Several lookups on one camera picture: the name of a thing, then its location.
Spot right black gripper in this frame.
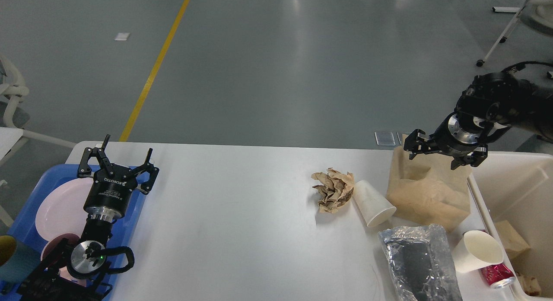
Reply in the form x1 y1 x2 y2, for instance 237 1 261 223
404 113 488 170

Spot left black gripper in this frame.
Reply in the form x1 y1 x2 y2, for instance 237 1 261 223
77 134 159 223

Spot pink plate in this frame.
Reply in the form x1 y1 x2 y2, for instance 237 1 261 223
35 178 93 241

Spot pink mug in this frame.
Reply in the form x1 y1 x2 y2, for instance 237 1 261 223
41 233 89 288

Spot brown paper bag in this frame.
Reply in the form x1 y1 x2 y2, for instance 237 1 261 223
386 147 472 232
494 220 531 260

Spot teal green mug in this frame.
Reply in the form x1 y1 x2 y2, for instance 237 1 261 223
0 235 40 295

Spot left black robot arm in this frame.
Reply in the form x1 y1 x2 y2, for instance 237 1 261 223
16 135 159 301

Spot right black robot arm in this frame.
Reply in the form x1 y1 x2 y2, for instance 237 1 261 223
403 61 553 170

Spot clear floor plate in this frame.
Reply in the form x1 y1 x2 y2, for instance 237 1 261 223
374 130 410 147

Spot beige plastic bin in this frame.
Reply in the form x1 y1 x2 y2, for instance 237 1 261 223
470 152 553 301

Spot white paper cup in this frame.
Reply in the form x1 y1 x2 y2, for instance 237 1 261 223
353 180 397 228
451 230 504 273

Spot crumpled aluminium foil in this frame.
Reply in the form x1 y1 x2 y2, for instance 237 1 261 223
378 224 462 301

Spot white side table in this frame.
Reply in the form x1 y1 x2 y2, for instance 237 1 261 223
0 127 25 227

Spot crumpled brown paper ball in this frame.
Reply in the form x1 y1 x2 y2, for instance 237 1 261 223
311 168 355 214

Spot red soda can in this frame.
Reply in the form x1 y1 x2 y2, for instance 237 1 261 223
480 263 517 289

